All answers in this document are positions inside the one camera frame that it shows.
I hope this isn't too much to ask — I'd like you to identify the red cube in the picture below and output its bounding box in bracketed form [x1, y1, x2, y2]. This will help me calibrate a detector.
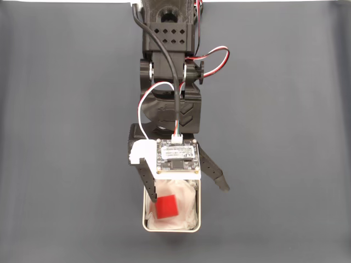
[155, 195, 180, 220]

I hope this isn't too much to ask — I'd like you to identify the square metal box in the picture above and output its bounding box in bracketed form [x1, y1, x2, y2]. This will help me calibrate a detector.
[141, 178, 202, 233]

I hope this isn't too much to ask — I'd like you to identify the white tissue paper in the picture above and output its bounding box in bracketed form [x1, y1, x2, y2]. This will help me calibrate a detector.
[145, 179, 199, 230]

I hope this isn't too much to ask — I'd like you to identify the dark table mat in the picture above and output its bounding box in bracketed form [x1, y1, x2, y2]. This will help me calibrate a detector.
[0, 2, 351, 263]

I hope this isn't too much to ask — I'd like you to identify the white red servo wire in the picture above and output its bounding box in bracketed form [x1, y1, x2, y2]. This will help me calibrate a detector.
[137, 81, 185, 141]
[185, 0, 231, 81]

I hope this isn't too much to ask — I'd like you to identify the camera board on white mount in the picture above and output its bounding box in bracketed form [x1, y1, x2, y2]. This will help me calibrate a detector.
[128, 138, 202, 180]

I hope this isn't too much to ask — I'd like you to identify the black camera cable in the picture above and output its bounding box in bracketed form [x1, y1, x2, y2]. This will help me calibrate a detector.
[131, 3, 183, 136]

